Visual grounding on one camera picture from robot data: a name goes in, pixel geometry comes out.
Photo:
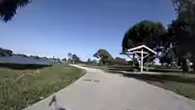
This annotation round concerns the distant spreading tree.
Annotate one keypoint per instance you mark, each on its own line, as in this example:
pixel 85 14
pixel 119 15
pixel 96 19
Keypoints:
pixel 103 54

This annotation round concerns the small distant trees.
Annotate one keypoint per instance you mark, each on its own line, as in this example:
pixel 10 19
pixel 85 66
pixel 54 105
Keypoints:
pixel 72 58

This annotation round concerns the dark flat cover in path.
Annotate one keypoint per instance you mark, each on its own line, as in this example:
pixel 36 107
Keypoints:
pixel 87 80
pixel 96 80

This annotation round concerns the pale concrete path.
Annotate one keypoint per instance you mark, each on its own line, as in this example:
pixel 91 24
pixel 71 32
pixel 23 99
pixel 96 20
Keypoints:
pixel 109 95

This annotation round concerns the white roofed shelter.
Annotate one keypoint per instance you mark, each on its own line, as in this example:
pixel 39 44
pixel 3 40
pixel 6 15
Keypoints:
pixel 142 49

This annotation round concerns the round dark tree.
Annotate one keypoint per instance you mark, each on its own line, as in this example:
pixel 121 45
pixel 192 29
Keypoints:
pixel 144 33

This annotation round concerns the blue lake water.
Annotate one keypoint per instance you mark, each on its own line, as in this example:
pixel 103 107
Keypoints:
pixel 15 59

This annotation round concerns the grass verge beside water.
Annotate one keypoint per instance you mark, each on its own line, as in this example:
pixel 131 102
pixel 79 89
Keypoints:
pixel 16 84

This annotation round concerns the grass field with trees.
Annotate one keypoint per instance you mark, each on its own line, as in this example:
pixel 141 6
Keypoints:
pixel 183 86

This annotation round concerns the large tall dark tree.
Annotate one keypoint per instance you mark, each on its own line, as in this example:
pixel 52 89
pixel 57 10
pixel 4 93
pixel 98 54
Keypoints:
pixel 191 28

